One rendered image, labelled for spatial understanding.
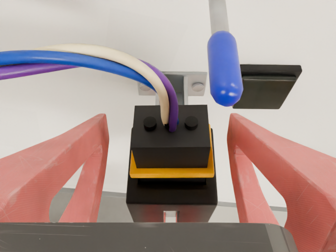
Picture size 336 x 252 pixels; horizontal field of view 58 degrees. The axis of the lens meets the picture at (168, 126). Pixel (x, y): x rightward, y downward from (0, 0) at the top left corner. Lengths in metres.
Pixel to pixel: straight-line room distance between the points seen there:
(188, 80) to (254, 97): 0.05
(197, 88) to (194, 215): 0.09
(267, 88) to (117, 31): 0.10
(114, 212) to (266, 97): 1.24
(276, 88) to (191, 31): 0.07
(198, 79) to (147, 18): 0.06
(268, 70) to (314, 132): 0.11
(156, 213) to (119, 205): 1.24
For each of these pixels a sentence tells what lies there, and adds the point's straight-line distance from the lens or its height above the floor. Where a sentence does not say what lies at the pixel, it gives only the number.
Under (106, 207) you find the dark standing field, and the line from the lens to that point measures 1.39.
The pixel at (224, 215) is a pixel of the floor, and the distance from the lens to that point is 1.53.
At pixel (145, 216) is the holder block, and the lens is 0.16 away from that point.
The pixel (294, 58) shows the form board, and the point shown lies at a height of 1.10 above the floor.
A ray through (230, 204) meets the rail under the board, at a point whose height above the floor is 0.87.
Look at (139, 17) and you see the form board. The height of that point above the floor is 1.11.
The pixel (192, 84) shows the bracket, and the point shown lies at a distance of 0.20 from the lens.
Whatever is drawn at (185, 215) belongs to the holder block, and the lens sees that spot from 0.16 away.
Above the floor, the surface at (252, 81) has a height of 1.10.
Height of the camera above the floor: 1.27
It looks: 75 degrees down
